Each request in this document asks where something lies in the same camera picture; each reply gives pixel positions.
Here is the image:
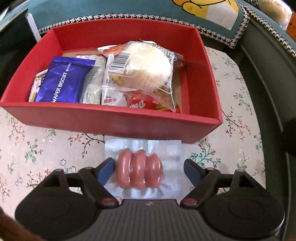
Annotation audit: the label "dark green sofa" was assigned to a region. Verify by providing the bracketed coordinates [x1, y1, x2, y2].
[199, 0, 296, 209]

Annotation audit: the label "red yellow snack bag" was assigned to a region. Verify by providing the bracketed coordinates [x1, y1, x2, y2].
[123, 91, 181, 113]

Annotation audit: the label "vacuum packed pink sausages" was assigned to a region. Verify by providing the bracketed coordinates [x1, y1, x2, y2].
[104, 138, 184, 199]

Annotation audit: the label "white red striped snack pack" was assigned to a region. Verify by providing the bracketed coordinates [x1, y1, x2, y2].
[76, 55, 107, 104]

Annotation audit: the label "clear round bread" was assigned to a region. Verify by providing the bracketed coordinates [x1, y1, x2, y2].
[97, 41, 185, 113]

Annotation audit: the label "red cardboard box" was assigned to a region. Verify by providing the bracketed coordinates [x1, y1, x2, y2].
[1, 19, 223, 144]

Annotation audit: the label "teal lion sofa cover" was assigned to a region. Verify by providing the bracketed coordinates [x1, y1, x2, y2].
[0, 0, 296, 58]

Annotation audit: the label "white plastic bag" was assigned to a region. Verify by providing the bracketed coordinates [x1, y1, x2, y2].
[258, 0, 292, 30]

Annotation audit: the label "blue wafer biscuit pack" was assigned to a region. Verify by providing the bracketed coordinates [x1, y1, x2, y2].
[35, 57, 95, 103]

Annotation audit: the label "small white snack packet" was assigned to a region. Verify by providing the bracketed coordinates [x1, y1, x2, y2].
[101, 54, 127, 107]

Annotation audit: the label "green white Kaprons wafer pack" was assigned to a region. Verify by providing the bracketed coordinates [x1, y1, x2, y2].
[28, 69, 48, 102]

